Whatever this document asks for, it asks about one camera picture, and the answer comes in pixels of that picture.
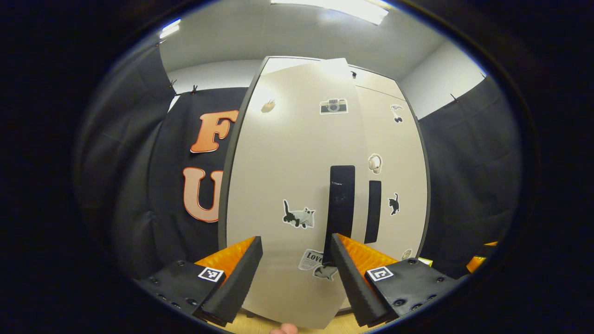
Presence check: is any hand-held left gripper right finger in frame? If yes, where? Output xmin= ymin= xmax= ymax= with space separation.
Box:
xmin=329 ymin=233 xmax=460 ymax=328

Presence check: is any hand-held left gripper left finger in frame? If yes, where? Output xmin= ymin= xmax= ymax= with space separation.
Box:
xmin=132 ymin=235 xmax=264 ymax=327

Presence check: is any black door handle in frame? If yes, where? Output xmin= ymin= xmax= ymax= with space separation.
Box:
xmin=364 ymin=180 xmax=382 ymax=244

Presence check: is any white shoe cabinet door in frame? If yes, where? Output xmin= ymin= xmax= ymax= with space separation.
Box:
xmin=355 ymin=86 xmax=430 ymax=260
xmin=225 ymin=58 xmax=361 ymax=329

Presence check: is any white shoe cabinet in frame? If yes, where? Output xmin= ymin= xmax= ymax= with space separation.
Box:
xmin=217 ymin=56 xmax=431 ymax=330

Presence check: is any black backdrop cloth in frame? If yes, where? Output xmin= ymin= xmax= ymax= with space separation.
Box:
xmin=74 ymin=44 xmax=523 ymax=279

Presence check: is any ceiling light panel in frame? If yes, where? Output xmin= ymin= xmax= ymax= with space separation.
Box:
xmin=159 ymin=19 xmax=181 ymax=39
xmin=271 ymin=0 xmax=389 ymax=26

